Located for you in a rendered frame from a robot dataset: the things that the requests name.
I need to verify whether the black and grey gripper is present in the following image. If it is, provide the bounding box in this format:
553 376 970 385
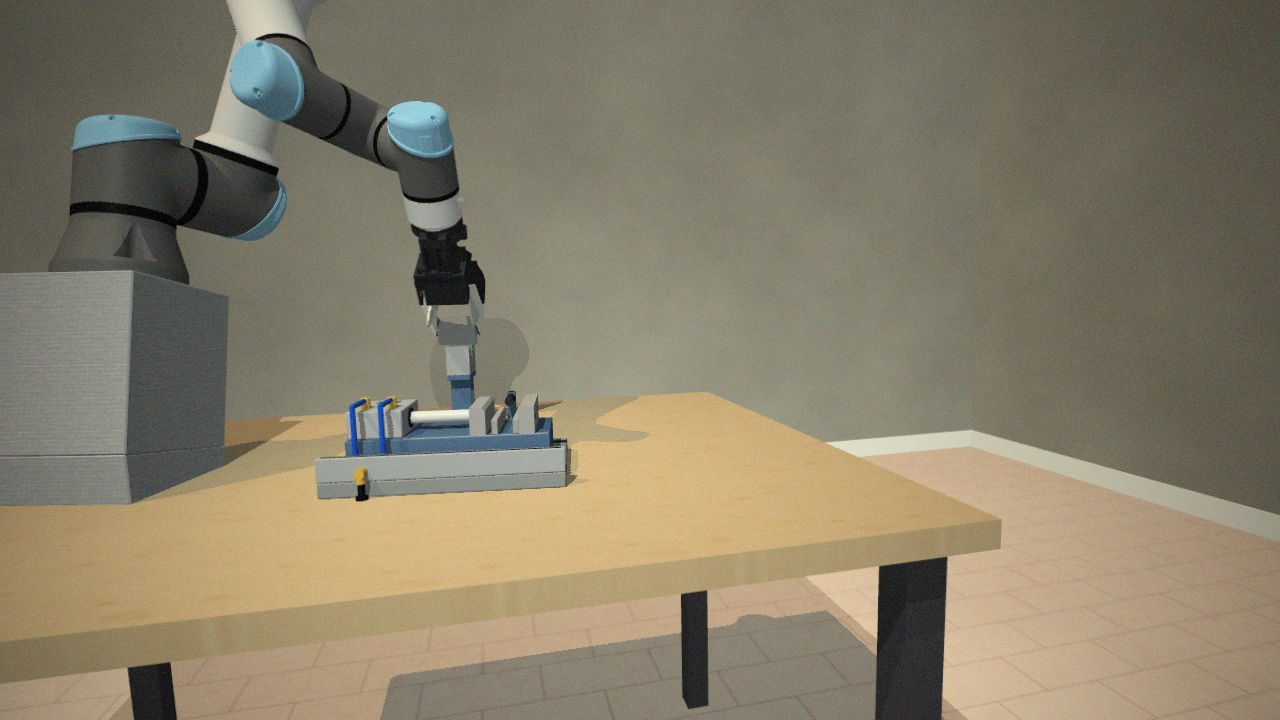
410 217 485 336

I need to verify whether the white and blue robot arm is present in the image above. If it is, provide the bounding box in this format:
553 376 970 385
47 0 465 284

